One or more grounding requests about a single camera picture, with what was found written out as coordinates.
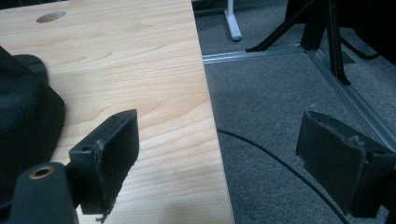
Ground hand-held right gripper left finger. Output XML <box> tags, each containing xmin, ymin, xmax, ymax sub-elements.
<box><xmin>68</xmin><ymin>108</ymin><xmax>140</xmax><ymax>224</ymax></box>

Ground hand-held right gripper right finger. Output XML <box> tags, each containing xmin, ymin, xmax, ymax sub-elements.
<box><xmin>295</xmin><ymin>110</ymin><xmax>396</xmax><ymax>218</ymax></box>

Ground black tripod stand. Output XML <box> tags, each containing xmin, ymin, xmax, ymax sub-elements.
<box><xmin>245</xmin><ymin>0</ymin><xmax>353</xmax><ymax>87</ymax></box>

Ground dark curtain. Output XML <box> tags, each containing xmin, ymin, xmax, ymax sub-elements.
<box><xmin>337</xmin><ymin>0</ymin><xmax>396</xmax><ymax>67</ymax></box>

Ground white table leg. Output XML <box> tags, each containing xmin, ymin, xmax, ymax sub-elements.
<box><xmin>223</xmin><ymin>0</ymin><xmax>244</xmax><ymax>42</ymax></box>

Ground black floor cable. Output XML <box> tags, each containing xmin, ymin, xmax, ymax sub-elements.
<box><xmin>217</xmin><ymin>128</ymin><xmax>351</xmax><ymax>224</ymax></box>

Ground long aluminium floor rail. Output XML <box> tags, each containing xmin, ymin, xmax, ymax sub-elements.
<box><xmin>304</xmin><ymin>49</ymin><xmax>396</xmax><ymax>154</ymax></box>

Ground thick black cable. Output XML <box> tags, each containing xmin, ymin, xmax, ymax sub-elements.
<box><xmin>339</xmin><ymin>36</ymin><xmax>383</xmax><ymax>61</ymax></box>

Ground short aluminium floor rail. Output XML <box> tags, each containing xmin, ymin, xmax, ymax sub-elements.
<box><xmin>202</xmin><ymin>43</ymin><xmax>307</xmax><ymax>65</ymax></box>

